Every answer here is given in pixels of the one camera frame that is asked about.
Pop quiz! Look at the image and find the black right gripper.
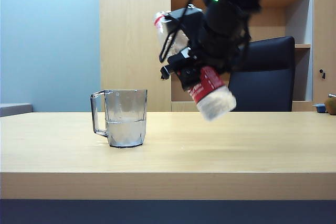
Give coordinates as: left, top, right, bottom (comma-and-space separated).
160, 0, 251, 91

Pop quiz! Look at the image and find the small blue cup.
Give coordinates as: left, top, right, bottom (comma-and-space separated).
312, 102, 328, 114

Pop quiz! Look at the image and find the black camera cable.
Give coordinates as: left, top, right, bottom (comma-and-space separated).
159, 0, 200, 63

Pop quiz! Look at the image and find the transparent grey faceted mug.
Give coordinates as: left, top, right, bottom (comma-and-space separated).
90, 89, 148, 149

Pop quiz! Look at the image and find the dark blue office chair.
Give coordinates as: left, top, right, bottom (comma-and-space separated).
227, 36, 296, 112

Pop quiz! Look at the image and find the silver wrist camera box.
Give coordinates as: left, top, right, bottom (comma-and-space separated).
167, 7, 205, 35

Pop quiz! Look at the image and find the light wooden bookshelf cabinet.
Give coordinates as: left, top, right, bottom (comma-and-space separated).
99, 0, 336, 113

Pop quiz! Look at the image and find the brown green round fruit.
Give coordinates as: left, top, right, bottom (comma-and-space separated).
323, 97, 336, 116

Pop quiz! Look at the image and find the grey padded box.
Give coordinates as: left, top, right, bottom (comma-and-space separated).
0, 102, 34, 118

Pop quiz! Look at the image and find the clear water bottle red label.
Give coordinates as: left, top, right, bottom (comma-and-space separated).
152, 10, 237, 122

